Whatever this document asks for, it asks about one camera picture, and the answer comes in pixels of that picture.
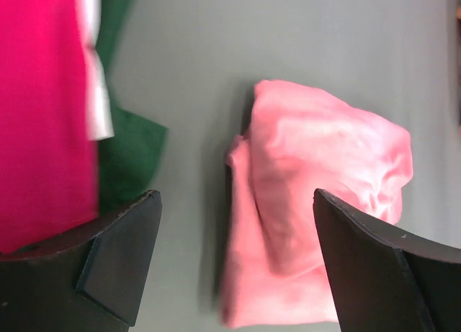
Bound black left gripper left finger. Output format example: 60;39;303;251
1;190;162;332

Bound salmon pink t shirt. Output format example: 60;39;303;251
221;80;413;328

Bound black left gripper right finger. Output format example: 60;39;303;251
313;189;460;332

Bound folded dark green t shirt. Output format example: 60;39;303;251
96;0;167;215

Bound folded white t shirt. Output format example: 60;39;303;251
76;0;114;141

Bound folded magenta t shirt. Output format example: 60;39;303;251
1;0;98;254

